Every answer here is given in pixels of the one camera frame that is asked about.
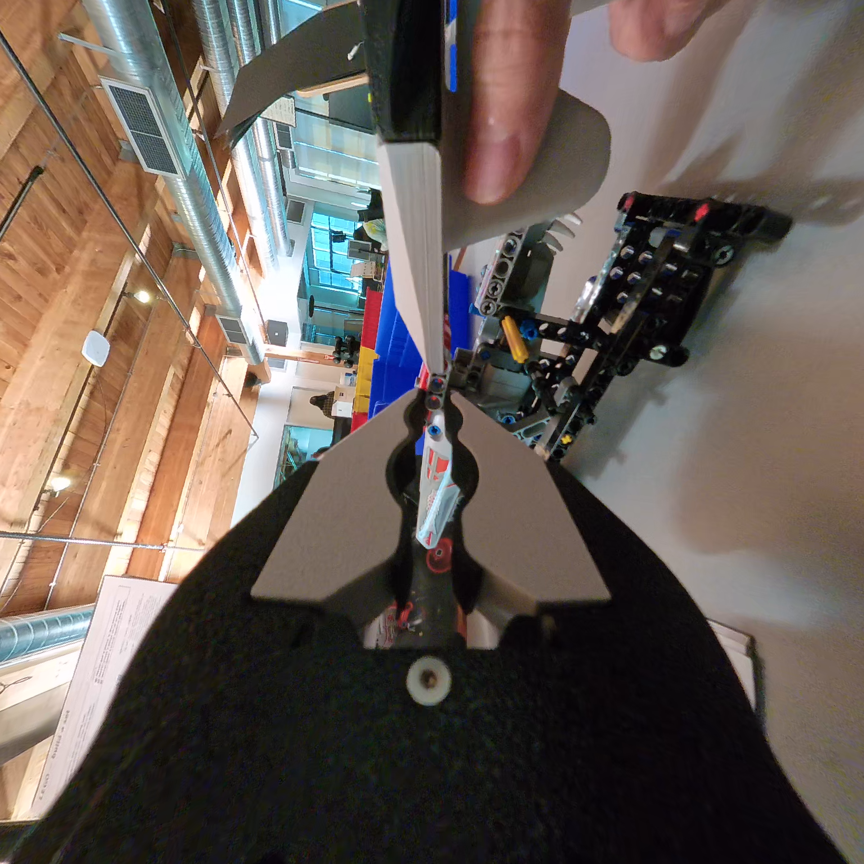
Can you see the person's right hand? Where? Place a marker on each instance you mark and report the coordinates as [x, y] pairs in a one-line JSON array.
[[520, 88]]

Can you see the white ceiling access point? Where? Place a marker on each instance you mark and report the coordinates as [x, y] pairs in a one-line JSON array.
[[96, 347]]

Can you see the grey desk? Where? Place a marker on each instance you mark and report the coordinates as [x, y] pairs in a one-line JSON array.
[[776, 405]]

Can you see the silver ventilation duct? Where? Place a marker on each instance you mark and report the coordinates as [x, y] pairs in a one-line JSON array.
[[196, 202]]

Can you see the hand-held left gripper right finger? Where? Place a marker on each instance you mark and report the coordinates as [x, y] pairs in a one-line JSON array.
[[533, 533]]

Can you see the louvred white vent grille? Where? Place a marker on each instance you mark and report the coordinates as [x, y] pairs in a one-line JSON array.
[[145, 128]]

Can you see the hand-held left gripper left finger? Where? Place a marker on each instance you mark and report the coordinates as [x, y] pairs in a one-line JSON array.
[[324, 533]]

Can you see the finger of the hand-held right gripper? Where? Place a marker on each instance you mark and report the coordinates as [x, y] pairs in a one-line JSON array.
[[415, 236]]

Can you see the yellow storage bin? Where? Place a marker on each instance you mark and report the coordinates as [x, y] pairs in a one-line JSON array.
[[364, 378]]

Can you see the brick-built toy truck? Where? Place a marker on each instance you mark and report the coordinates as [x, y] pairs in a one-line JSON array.
[[607, 304]]

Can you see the blue open-front bin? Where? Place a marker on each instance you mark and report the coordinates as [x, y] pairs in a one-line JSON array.
[[395, 351]]

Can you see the silver spiral duct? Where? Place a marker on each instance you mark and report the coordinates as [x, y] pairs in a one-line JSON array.
[[236, 101]]

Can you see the instruction sheet board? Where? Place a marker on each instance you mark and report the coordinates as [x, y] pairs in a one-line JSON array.
[[101, 675]]

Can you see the grey connector brick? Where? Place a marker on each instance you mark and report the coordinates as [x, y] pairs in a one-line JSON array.
[[435, 393]]

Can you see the dark angled panel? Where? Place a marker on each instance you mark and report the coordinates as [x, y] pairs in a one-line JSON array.
[[290, 74]]

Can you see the black toy set box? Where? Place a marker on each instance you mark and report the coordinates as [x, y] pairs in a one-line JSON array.
[[432, 594]]

